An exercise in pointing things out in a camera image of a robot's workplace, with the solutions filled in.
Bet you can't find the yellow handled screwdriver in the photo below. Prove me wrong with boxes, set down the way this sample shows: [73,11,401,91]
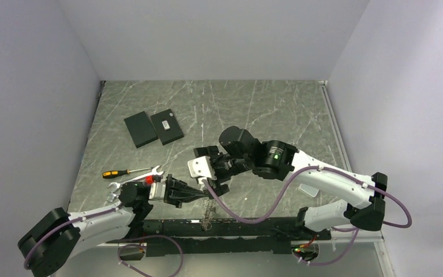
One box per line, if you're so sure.
[102,167,152,179]

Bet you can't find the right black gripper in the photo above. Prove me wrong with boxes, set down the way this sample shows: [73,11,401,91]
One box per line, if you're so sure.
[194,147,253,200]

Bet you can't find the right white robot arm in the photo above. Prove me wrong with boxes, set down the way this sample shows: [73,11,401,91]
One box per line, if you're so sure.
[187,126,388,239]

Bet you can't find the black box with label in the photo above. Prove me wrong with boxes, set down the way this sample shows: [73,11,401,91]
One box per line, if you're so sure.
[151,109,184,145]

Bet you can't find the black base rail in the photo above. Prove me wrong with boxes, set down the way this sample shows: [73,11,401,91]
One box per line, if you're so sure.
[119,217,332,257]

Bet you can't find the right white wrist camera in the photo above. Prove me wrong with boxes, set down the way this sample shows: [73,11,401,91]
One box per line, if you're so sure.
[187,156,217,180]

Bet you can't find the aluminium frame rail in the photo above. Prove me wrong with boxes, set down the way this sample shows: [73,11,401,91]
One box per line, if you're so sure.
[316,80,388,232]

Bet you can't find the silver wrench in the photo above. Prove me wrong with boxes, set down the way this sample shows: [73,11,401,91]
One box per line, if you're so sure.
[106,166,164,203]

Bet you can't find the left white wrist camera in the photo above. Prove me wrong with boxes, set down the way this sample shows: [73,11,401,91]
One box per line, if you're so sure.
[149,182,166,201]

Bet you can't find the black box lid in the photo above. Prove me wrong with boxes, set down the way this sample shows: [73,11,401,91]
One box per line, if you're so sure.
[124,111,158,148]

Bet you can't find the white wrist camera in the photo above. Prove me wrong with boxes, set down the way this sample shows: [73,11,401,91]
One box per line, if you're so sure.
[187,156,217,180]
[149,182,166,201]

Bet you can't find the silver keyring chain with keys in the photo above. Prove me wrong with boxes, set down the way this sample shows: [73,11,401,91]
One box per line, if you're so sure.
[200,193,217,231]

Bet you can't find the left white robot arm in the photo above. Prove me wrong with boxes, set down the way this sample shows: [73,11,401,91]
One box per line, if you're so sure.
[18,175,211,276]

